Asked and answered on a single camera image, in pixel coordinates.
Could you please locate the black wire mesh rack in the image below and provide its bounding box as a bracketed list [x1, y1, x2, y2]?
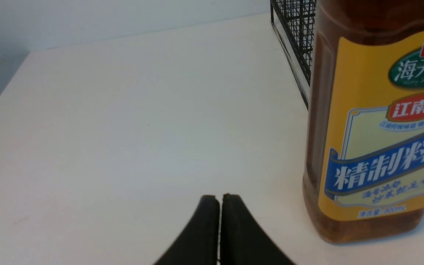
[269, 0, 316, 107]

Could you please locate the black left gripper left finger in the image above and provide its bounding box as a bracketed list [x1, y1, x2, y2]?
[155, 195, 220, 265]

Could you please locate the large cooking wine bottle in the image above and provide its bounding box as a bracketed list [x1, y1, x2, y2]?
[303, 0, 424, 244]

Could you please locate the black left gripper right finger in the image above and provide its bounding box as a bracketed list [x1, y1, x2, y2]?
[220, 194, 294, 265]

